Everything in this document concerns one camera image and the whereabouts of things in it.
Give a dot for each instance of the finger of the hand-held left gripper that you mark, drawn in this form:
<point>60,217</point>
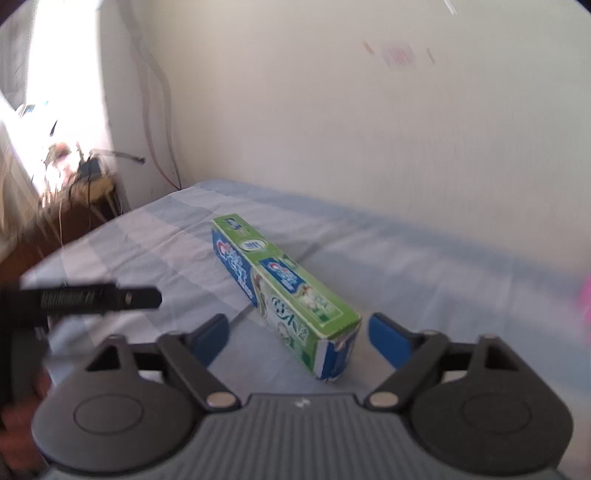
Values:
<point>92,299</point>

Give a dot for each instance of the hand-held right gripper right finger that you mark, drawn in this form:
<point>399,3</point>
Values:
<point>388,339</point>

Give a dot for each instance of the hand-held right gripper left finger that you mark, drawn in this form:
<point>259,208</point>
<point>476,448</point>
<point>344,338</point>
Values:
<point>210,334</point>

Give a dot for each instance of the green toothpaste box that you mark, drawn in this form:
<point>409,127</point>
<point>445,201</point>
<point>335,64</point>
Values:
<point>286,290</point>

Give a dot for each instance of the person's left hand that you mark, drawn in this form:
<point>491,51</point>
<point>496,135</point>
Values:
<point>18,429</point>

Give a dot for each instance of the wooden side table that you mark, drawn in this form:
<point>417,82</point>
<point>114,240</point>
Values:
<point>55,230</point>

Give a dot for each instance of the checked bedsheet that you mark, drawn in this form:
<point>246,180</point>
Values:
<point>392,258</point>

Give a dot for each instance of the light curtain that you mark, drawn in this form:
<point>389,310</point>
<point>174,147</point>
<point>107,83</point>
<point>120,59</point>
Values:
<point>14,60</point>

